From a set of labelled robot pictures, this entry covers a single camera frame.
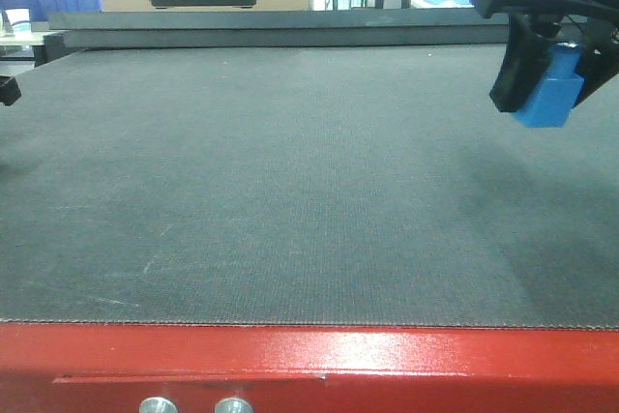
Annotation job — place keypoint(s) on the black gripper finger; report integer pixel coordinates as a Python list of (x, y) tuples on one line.
[(597, 66), (9, 90), (525, 61)]

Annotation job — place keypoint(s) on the blue toy block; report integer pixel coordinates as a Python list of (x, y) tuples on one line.
[(556, 93)]

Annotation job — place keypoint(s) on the dark grey conveyor rail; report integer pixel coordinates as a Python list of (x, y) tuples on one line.
[(371, 27)]

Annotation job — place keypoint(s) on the silver left button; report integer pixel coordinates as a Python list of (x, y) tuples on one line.
[(157, 405)]

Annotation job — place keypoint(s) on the silver button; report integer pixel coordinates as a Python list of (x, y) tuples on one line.
[(233, 405), (157, 405)]

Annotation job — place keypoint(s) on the red conveyor frame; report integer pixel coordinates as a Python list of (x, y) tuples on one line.
[(56, 367)]

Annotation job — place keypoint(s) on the silver right button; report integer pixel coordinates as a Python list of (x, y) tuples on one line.
[(233, 405)]

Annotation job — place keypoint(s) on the dark grey conveyor belt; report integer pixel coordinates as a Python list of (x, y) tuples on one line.
[(373, 186)]

